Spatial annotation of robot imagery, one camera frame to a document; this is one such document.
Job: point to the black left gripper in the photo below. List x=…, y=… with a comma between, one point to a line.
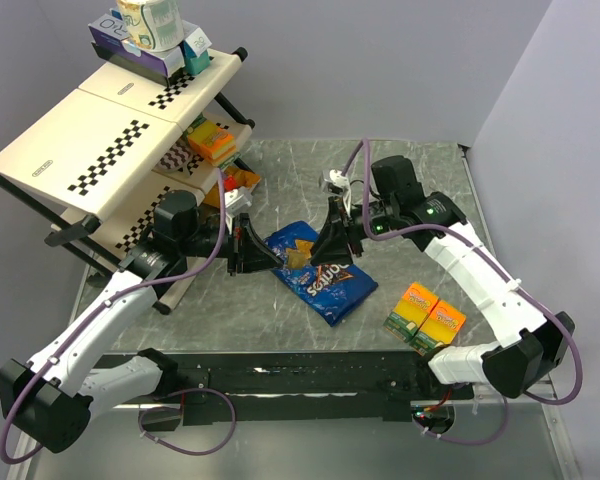
x=239, y=255

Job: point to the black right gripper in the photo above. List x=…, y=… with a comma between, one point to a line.
x=331, y=247

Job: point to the brass padlock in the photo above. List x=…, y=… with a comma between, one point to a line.
x=297, y=260

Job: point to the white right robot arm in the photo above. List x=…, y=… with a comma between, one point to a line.
x=530, y=341

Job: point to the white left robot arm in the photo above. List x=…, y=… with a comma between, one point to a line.
x=55, y=394

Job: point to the blue Doritos chip bag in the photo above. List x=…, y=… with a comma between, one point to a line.
x=331, y=290

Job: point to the orange snack bag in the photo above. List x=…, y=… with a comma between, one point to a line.
x=236, y=177

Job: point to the orange sponge pack on shelf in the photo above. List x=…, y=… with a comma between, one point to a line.
x=212, y=143

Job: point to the left yellow sponge pack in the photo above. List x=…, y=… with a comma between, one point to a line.
x=410, y=313

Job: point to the yellow sponge pack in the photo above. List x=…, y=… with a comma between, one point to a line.
x=410, y=313
x=439, y=329

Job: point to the purple zigzag cloth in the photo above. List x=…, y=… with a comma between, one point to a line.
x=176, y=157

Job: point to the right yellow sponge pack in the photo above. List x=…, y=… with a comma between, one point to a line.
x=439, y=329

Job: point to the beige checkered shelf rack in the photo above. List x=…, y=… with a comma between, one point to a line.
x=89, y=165

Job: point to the teal small box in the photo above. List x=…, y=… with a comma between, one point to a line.
x=195, y=46

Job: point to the purple tissue box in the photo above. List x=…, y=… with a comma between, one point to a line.
x=110, y=38

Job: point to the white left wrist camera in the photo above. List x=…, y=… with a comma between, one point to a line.
x=236, y=198

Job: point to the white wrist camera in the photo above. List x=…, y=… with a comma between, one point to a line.
x=336, y=183
x=236, y=198

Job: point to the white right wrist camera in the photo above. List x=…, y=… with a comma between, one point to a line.
x=336, y=183

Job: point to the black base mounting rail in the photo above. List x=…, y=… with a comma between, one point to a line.
x=270, y=386

